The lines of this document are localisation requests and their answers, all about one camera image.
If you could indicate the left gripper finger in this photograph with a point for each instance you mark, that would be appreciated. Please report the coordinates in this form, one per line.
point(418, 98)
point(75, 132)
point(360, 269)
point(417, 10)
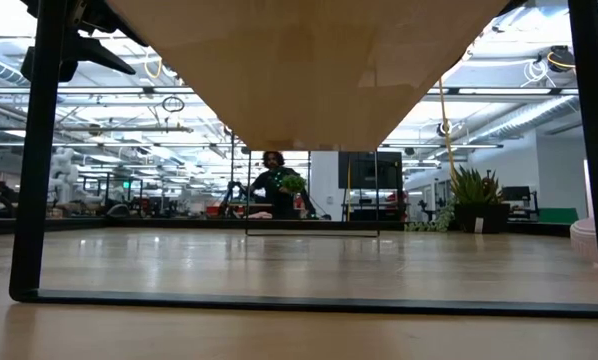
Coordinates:
point(94, 52)
point(124, 32)

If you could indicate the pink slide sandal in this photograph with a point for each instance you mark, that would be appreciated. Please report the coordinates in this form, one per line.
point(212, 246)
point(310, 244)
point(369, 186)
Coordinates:
point(581, 242)

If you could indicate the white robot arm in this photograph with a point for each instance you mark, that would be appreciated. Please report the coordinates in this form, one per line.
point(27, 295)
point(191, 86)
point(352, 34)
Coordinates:
point(66, 170)

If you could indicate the person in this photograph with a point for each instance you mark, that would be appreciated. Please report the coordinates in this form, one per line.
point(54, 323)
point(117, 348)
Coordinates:
point(276, 185)

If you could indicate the small leafy green plant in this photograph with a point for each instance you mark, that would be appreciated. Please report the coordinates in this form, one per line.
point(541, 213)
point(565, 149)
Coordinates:
point(294, 183)

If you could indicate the pale green vine sprig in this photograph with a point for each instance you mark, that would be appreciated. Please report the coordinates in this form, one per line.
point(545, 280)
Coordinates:
point(431, 225)

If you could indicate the potted green succulent plant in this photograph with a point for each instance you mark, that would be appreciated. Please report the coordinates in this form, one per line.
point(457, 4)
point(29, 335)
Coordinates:
point(479, 217)

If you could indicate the black desk monitor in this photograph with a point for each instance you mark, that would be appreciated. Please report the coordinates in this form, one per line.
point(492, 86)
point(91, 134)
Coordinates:
point(516, 193)

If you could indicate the green panel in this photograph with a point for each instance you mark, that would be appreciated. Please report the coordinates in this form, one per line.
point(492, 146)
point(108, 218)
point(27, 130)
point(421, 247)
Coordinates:
point(559, 216)

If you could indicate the wooden shelf with black frame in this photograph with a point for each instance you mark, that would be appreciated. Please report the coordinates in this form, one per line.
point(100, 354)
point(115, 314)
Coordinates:
point(304, 75)

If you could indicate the black aluminium rig frame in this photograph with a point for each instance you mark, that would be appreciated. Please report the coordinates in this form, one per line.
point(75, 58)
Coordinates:
point(179, 223)

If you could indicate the large black wall screen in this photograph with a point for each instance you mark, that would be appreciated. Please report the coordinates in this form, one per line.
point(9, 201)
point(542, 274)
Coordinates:
point(379, 170)

